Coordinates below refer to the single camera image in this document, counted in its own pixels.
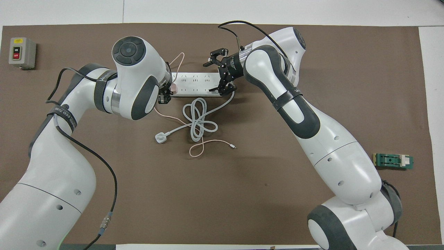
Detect pink charging cable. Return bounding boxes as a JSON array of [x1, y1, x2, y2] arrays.
[[153, 52, 237, 158]]

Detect white power strip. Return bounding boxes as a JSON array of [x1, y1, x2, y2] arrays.
[[172, 72, 225, 97]]

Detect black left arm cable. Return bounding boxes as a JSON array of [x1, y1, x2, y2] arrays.
[[46, 67, 118, 250]]

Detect white power cord with plug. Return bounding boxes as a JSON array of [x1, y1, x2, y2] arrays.
[[155, 89, 235, 144]]

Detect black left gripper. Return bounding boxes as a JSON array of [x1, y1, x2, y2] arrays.
[[158, 81, 173, 105]]

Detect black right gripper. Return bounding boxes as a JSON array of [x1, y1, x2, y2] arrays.
[[203, 48, 242, 97]]

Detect grey on-off switch box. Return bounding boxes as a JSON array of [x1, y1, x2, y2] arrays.
[[9, 37, 37, 70]]

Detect brown table mat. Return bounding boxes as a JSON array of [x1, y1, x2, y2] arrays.
[[0, 23, 442, 245]]

